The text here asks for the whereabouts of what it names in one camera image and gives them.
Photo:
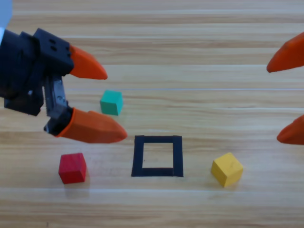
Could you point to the red wooden cube block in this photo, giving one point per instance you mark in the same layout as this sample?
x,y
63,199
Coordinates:
x,y
72,168

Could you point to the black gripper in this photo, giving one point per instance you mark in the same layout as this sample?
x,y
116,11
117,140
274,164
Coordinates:
x,y
16,71

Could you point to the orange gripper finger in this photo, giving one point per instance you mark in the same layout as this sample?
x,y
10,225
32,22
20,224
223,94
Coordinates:
x,y
289,57
293,134
95,128

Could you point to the yellow wooden cube block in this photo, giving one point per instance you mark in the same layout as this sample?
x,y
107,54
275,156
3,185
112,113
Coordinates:
x,y
226,169

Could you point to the black tape square outline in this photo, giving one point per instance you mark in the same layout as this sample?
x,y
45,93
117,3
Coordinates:
x,y
139,154

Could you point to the green wooden cube block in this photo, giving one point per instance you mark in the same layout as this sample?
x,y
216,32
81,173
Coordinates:
x,y
110,103

